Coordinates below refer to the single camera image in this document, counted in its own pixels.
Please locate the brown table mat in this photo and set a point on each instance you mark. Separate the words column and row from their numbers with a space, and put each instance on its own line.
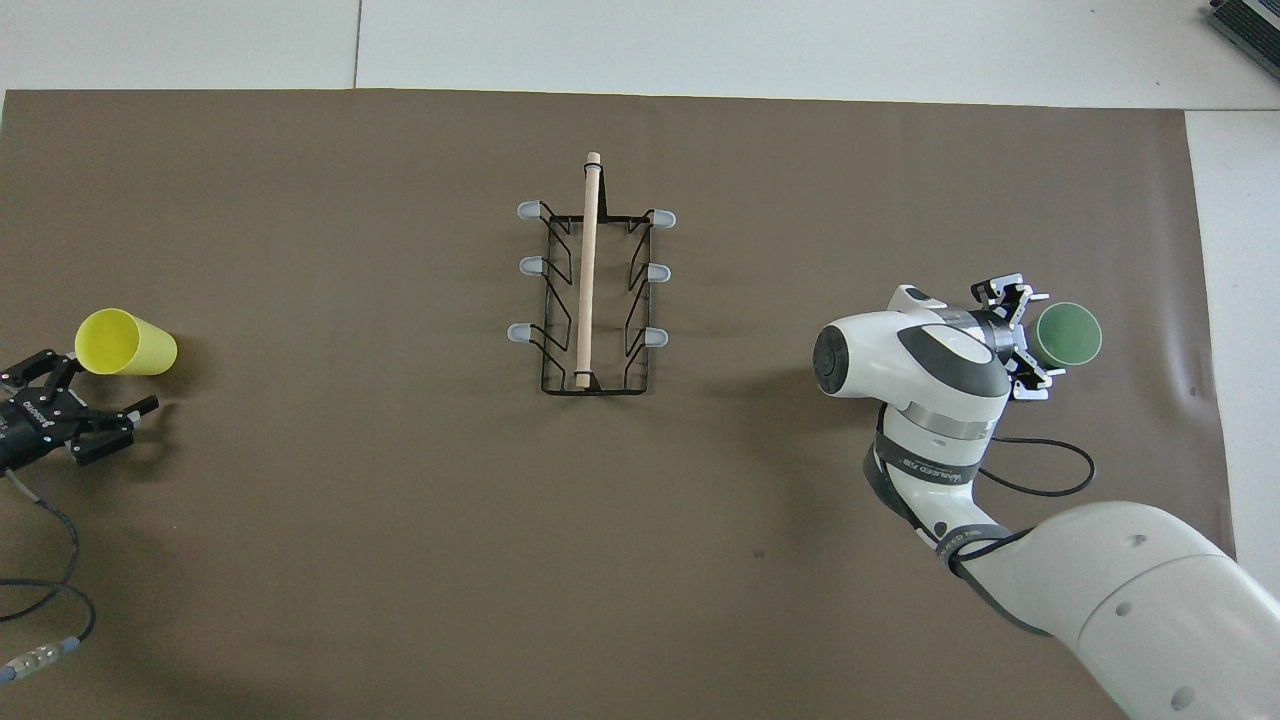
column 400, row 500

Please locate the dark ribbed metal device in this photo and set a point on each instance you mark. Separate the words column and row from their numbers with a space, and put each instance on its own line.
column 1250, row 20

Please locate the pale green plastic cup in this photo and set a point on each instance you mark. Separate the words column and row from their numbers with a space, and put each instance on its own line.
column 1068, row 334

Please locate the yellow plastic cup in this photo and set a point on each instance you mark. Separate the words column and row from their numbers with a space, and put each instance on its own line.
column 135, row 346

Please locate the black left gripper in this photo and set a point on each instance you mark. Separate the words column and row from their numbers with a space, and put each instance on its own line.
column 30, row 425

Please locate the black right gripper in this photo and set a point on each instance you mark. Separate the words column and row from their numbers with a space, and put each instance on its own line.
column 1000, row 335

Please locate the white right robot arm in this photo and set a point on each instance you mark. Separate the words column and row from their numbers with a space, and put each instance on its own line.
column 1130, row 590

